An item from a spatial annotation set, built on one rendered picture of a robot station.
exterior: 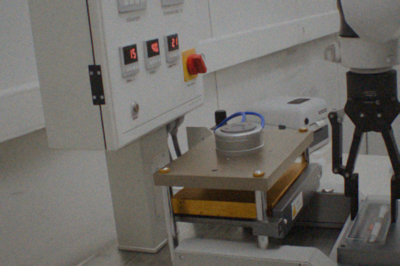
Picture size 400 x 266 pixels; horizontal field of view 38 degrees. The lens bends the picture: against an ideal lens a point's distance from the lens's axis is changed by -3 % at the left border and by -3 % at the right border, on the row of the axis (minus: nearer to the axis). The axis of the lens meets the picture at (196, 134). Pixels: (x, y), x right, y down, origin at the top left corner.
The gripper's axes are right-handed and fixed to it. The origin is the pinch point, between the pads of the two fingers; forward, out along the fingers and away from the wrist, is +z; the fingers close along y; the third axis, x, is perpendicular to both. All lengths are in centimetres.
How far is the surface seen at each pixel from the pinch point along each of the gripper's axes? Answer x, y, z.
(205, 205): -10.6, -23.9, -1.8
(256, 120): 101, -56, 12
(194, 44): 13.4, -34.6, -23.9
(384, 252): -10.1, 3.1, 4.0
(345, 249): -10.1, -2.5, 4.0
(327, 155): 105, -33, 25
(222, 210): -10.5, -21.3, -1.0
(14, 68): 11, -78, -21
